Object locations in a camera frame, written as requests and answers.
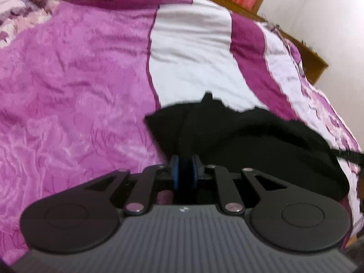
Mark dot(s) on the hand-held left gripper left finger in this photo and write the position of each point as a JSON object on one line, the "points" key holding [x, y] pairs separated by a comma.
{"points": [[175, 173]]}

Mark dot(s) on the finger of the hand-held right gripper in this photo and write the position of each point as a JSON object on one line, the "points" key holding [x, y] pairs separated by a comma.
{"points": [[351, 156]]}

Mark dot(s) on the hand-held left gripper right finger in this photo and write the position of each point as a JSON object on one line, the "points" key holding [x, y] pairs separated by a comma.
{"points": [[195, 173]]}

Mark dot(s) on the black knit cardigan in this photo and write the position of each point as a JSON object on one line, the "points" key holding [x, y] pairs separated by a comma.
{"points": [[241, 136]]}

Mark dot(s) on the purple white striped bedspread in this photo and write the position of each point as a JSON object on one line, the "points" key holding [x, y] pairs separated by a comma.
{"points": [[85, 91]]}

